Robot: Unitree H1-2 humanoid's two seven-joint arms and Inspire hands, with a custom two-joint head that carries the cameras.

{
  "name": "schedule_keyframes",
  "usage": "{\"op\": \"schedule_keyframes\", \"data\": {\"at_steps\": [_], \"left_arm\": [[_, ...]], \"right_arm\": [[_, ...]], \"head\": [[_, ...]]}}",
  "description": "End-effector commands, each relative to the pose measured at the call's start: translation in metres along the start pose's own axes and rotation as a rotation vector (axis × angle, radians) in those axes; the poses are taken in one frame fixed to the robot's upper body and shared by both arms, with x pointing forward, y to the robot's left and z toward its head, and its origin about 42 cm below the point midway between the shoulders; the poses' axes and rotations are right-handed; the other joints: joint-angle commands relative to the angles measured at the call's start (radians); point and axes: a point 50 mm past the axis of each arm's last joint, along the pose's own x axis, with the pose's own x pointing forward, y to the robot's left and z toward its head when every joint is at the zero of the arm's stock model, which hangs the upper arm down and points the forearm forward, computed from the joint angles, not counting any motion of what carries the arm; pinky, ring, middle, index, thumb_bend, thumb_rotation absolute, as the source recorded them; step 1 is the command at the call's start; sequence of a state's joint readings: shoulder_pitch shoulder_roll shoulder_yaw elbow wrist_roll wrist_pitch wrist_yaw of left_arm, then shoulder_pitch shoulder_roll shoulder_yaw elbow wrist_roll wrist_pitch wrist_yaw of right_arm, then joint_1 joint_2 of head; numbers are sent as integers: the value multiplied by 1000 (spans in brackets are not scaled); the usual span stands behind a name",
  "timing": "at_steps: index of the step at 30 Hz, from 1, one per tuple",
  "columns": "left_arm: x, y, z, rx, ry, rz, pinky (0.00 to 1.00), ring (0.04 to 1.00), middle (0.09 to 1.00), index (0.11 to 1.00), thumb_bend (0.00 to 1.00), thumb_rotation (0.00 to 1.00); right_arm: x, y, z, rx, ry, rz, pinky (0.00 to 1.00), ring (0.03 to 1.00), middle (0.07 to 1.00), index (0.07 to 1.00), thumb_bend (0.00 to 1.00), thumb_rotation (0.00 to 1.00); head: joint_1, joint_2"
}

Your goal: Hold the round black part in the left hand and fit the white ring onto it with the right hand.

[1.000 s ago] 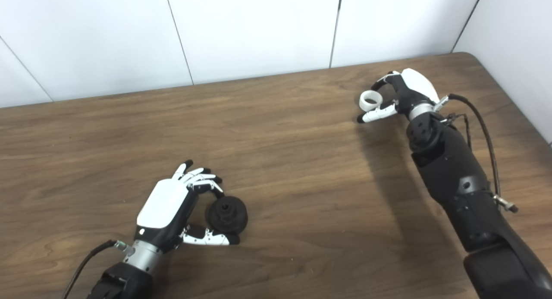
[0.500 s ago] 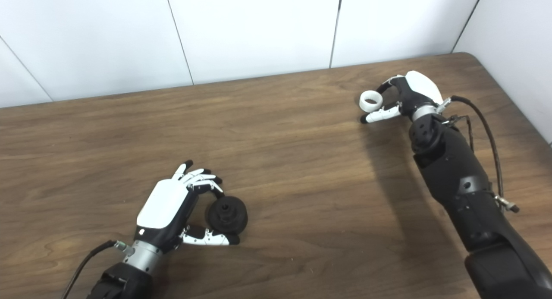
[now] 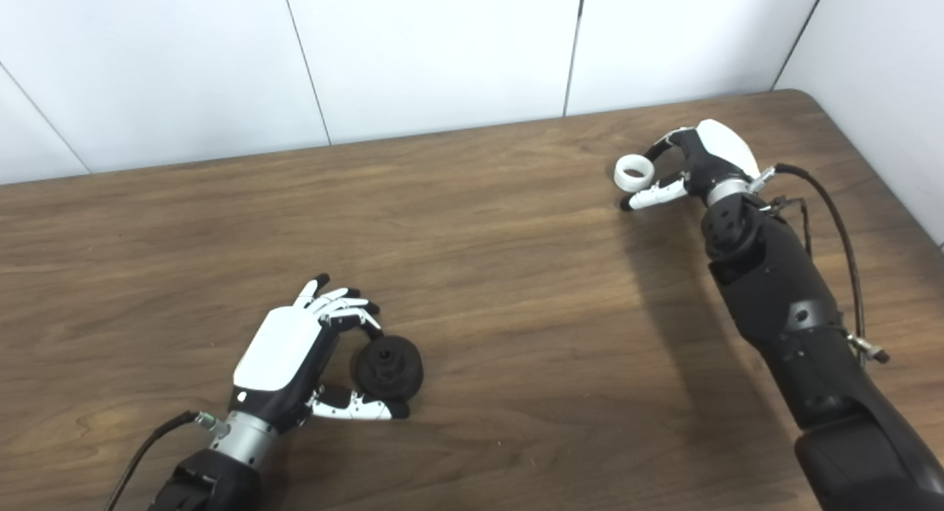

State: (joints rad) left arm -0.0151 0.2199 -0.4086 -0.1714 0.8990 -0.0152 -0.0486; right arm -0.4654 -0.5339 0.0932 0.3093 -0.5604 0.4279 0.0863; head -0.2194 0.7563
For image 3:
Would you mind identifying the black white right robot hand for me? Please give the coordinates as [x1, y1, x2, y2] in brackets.
[619, 119, 762, 212]

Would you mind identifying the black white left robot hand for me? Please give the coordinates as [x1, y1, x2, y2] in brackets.
[227, 274, 411, 432]

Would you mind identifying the white plastic ring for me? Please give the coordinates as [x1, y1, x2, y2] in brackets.
[614, 155, 656, 193]

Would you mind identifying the round black plastic part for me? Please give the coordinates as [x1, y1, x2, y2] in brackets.
[353, 335, 425, 403]

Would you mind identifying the thin black wire loop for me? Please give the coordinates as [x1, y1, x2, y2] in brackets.
[763, 196, 813, 260]

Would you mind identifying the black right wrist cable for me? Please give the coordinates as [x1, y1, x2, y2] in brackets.
[752, 163, 891, 364]

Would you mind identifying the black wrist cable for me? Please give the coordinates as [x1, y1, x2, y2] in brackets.
[103, 411, 229, 511]
[752, 163, 891, 364]

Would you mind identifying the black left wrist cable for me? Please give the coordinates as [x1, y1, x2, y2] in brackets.
[103, 411, 229, 511]

